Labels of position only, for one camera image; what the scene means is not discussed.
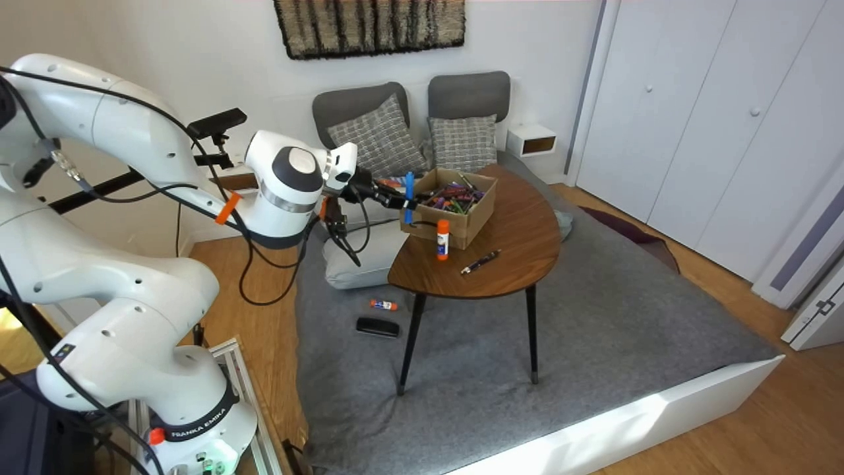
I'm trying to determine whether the checkered cushion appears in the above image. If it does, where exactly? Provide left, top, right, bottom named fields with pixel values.
left=331, top=96, right=428, bottom=176
left=430, top=116, right=497, bottom=171

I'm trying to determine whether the woven wall hanging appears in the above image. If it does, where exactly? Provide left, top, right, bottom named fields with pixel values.
left=275, top=0, right=466, bottom=62

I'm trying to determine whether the standing glue stick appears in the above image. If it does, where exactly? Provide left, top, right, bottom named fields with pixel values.
left=436, top=220, right=452, bottom=261

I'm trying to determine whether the grey front pillow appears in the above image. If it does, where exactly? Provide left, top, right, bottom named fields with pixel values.
left=323, top=223, right=407, bottom=290

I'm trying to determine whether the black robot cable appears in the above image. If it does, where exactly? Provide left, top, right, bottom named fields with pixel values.
left=0, top=63, right=377, bottom=475

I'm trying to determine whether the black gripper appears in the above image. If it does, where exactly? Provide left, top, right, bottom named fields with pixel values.
left=331, top=170, right=410, bottom=209

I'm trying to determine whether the right checkered cushion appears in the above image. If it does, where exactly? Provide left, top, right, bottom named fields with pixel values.
left=430, top=116, right=497, bottom=171

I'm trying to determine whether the left checkered cushion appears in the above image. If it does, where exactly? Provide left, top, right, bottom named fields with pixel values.
left=331, top=96, right=428, bottom=176

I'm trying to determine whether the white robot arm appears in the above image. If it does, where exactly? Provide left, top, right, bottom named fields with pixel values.
left=0, top=52, right=407, bottom=475

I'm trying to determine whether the black marker on table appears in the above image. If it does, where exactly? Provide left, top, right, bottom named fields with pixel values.
left=460, top=252, right=502, bottom=277

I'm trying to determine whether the glue stick on bed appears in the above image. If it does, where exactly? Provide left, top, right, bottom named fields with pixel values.
left=369, top=298, right=399, bottom=311

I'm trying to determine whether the white wall shelf box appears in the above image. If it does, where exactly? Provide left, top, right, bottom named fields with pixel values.
left=507, top=125, right=561, bottom=186

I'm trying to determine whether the blue marker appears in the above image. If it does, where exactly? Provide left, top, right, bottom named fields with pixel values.
left=401, top=171, right=416, bottom=228

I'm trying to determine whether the cardboard box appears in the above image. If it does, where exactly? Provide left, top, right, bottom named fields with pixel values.
left=401, top=170, right=499, bottom=252

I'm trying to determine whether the markers pile in box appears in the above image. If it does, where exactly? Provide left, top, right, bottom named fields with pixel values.
left=416, top=182, right=482, bottom=215

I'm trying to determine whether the wooden side table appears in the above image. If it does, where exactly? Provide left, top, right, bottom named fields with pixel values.
left=389, top=166, right=561, bottom=389

